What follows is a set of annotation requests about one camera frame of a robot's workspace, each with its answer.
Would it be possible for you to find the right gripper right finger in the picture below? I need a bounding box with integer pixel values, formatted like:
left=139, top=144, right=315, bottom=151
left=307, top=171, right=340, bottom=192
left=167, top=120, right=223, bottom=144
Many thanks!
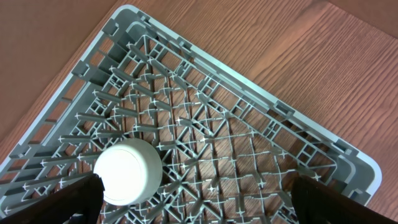
left=291, top=176, right=397, bottom=224

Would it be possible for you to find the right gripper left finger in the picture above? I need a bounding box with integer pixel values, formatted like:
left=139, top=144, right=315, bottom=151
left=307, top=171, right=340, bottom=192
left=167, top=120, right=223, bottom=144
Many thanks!
left=1, top=174, right=104, bottom=224

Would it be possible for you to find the small grey bowl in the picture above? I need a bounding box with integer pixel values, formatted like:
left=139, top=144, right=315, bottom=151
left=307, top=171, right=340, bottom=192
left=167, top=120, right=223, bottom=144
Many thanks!
left=93, top=138, right=162, bottom=206

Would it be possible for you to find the grey dishwasher rack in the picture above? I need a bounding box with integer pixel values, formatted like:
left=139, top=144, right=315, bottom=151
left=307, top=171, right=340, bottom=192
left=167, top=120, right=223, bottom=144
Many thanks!
left=1, top=4, right=382, bottom=223

